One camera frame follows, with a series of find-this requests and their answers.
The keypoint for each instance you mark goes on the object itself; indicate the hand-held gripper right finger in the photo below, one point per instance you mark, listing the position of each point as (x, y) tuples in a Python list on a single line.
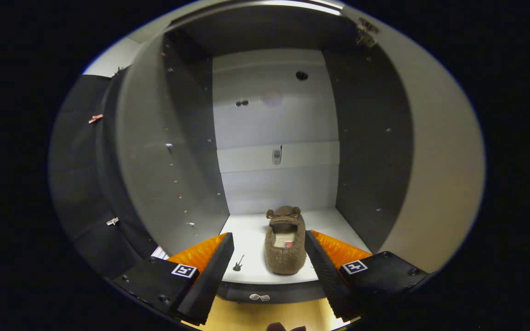
[(328, 280)]

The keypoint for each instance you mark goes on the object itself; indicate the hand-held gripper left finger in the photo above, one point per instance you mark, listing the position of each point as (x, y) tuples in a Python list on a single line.
[(210, 280)]

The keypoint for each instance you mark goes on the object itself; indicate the brown fuzzy shoe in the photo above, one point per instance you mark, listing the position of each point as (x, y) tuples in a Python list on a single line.
[(285, 259)]

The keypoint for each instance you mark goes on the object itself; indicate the dark grey shoe cabinet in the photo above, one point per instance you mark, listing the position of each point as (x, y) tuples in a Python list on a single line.
[(274, 119)]

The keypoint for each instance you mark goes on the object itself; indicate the cream spine book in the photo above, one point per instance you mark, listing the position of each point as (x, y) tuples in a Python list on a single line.
[(159, 253)]

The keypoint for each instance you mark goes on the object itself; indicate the white cloth clip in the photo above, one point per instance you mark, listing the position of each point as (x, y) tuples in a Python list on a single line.
[(112, 221)]

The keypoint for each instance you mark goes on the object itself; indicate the black backdrop cloth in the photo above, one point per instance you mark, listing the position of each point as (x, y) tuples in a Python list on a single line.
[(81, 174)]

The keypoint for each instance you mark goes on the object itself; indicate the red cloth clip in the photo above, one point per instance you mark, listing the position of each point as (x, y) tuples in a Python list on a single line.
[(95, 119)]

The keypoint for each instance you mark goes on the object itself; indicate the black cloth clip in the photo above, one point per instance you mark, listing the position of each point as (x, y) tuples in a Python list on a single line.
[(118, 71)]

